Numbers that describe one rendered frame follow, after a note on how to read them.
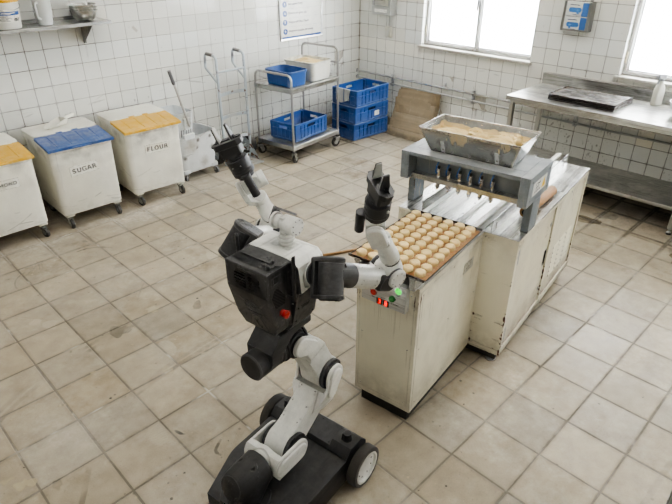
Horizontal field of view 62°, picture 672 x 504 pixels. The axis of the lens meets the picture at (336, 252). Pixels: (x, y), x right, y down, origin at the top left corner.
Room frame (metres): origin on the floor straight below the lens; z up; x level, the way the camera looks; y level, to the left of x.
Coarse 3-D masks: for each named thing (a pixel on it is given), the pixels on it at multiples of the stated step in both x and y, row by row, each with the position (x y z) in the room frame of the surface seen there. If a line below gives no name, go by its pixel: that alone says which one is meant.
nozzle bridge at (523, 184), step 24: (408, 168) 2.90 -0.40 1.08; (432, 168) 2.90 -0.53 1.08; (456, 168) 2.82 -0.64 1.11; (480, 168) 2.65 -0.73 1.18; (504, 168) 2.64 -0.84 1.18; (528, 168) 2.64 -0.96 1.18; (408, 192) 3.01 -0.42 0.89; (480, 192) 2.68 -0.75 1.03; (504, 192) 2.64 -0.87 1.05; (528, 192) 2.50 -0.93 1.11; (528, 216) 2.59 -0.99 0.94
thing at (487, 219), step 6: (558, 156) 3.58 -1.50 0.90; (498, 204) 2.82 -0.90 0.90; (504, 204) 2.84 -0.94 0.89; (510, 204) 2.92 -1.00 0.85; (492, 210) 2.74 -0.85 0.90; (498, 210) 2.77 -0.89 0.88; (504, 210) 2.85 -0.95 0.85; (486, 216) 2.67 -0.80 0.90; (492, 216) 2.71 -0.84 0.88; (480, 222) 2.60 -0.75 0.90; (486, 222) 2.65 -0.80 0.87; (414, 282) 2.03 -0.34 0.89; (420, 282) 2.08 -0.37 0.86; (414, 288) 2.04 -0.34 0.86
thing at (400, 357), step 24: (480, 240) 2.58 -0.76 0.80; (456, 264) 2.35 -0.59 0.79; (432, 288) 2.16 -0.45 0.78; (456, 288) 2.38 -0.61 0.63; (360, 312) 2.24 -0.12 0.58; (384, 312) 2.16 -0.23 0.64; (408, 312) 2.08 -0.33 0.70; (432, 312) 2.18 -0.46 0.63; (456, 312) 2.42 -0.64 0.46; (360, 336) 2.24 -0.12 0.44; (384, 336) 2.16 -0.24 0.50; (408, 336) 2.08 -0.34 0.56; (432, 336) 2.20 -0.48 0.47; (456, 336) 2.45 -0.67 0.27; (360, 360) 2.24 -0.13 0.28; (384, 360) 2.15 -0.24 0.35; (408, 360) 2.07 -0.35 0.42; (432, 360) 2.23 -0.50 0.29; (360, 384) 2.24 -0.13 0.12; (384, 384) 2.15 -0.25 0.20; (408, 384) 2.07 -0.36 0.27; (432, 384) 2.26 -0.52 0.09; (384, 408) 2.18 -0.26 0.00; (408, 408) 2.06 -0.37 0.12
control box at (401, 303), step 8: (400, 288) 2.08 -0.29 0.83; (408, 288) 2.07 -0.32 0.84; (368, 296) 2.18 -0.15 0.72; (376, 296) 2.15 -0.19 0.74; (384, 296) 2.13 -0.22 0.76; (400, 296) 2.08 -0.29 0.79; (408, 296) 2.08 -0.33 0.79; (392, 304) 2.10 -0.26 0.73; (400, 304) 2.08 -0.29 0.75; (408, 304) 2.08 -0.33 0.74; (400, 312) 2.08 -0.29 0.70
